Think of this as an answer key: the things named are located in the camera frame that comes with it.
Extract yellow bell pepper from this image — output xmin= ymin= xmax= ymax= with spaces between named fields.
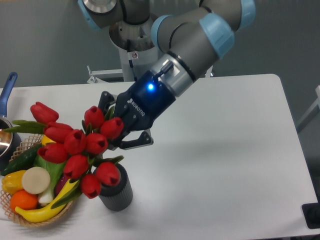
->
xmin=1 ymin=170 xmax=26 ymax=195

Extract woven wicker basket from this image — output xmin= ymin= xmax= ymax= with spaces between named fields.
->
xmin=0 ymin=134 xmax=75 ymax=228

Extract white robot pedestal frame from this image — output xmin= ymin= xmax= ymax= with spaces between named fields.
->
xmin=92 ymin=15 xmax=219 ymax=85

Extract blue handled saucepan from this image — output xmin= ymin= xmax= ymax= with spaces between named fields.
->
xmin=0 ymin=72 xmax=21 ymax=172

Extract black device at table edge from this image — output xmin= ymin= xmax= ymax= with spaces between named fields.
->
xmin=301 ymin=202 xmax=320 ymax=229

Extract long yellow squash lower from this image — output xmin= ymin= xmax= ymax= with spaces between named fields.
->
xmin=15 ymin=179 xmax=79 ymax=223

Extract beige round disc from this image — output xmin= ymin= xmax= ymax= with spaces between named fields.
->
xmin=21 ymin=166 xmax=51 ymax=195

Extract yellow squash upper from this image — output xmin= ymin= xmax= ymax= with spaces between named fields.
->
xmin=41 ymin=135 xmax=56 ymax=146

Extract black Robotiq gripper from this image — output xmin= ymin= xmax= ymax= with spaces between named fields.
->
xmin=98 ymin=71 xmax=176 ymax=151

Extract white furniture leg right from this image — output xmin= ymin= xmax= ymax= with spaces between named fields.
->
xmin=296 ymin=85 xmax=320 ymax=134

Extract purple eggplant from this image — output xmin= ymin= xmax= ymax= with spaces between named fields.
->
xmin=54 ymin=175 xmax=68 ymax=196

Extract dark grey ribbed vase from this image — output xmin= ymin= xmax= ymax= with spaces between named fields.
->
xmin=98 ymin=164 xmax=133 ymax=212

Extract green cucumber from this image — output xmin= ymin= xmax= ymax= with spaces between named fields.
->
xmin=0 ymin=143 xmax=42 ymax=176

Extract orange fruit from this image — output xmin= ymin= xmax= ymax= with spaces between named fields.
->
xmin=10 ymin=190 xmax=38 ymax=212

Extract green bok choy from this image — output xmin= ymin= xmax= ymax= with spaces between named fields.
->
xmin=33 ymin=156 xmax=66 ymax=207

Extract red tulip bouquet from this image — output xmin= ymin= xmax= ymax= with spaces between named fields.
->
xmin=6 ymin=102 xmax=124 ymax=208

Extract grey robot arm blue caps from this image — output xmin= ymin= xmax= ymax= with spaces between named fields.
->
xmin=77 ymin=0 xmax=256 ymax=150

